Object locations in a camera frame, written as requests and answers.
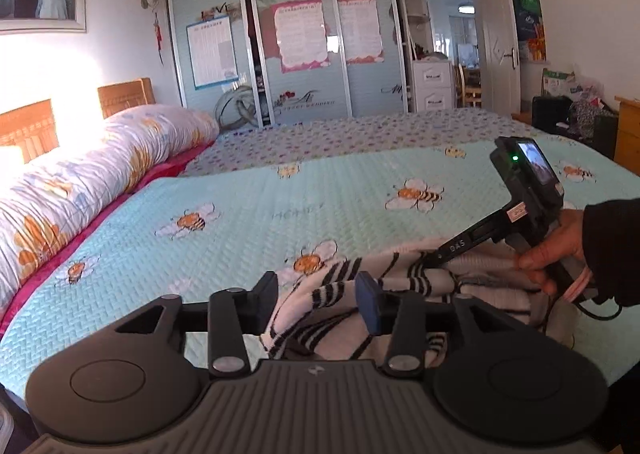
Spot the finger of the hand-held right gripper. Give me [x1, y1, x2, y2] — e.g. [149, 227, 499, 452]
[409, 253, 447, 278]

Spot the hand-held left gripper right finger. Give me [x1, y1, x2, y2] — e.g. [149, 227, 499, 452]
[356, 272, 506, 376]

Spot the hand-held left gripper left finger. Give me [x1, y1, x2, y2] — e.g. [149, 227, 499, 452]
[115, 271, 279, 379]

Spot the white black-striped knit sweater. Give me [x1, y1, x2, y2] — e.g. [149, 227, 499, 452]
[260, 236, 576, 360]

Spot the person's right hand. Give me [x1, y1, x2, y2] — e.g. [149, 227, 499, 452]
[515, 208, 590, 296]

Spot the black suitcase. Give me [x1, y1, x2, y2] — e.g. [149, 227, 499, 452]
[531, 95, 573, 135]

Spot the teal bee-print quilted blanket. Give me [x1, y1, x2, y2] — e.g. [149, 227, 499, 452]
[0, 154, 640, 387]

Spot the dark patterned cloth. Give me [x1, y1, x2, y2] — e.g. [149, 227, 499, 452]
[570, 99, 616, 140]

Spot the green and white carton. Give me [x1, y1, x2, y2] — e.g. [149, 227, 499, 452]
[542, 68, 576, 97]

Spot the wooden chair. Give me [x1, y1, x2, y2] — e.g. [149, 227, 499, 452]
[452, 65, 483, 107]

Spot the white plastic bag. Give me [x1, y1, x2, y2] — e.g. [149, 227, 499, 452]
[570, 76, 608, 102]

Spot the wooden cabinet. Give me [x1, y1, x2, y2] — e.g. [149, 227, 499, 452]
[614, 95, 640, 175]

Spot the white drawer unit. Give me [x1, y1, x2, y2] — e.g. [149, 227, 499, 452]
[411, 59, 456, 112]

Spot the white door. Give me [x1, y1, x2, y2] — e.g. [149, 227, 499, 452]
[472, 0, 522, 117]

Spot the blue shopping bag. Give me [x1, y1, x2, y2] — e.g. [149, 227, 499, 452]
[515, 11, 538, 40]

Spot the white sliding-door wardrobe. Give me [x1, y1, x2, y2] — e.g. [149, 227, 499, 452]
[161, 0, 511, 127]

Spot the electric fan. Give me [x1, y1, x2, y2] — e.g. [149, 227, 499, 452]
[214, 84, 261, 131]

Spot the floral pillow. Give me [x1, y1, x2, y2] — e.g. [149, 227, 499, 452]
[0, 104, 221, 305]

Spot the magenta blanket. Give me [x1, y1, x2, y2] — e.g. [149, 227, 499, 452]
[0, 141, 216, 335]

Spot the red hanging ornament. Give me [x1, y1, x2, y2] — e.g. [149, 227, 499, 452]
[154, 9, 165, 67]

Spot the wooden headboard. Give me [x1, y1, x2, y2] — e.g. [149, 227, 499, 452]
[0, 78, 156, 165]

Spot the pink-bordered wall poster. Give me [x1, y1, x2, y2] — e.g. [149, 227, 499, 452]
[270, 0, 332, 74]
[337, 0, 385, 65]

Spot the blue-bordered wall poster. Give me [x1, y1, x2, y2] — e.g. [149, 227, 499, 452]
[186, 15, 240, 91]

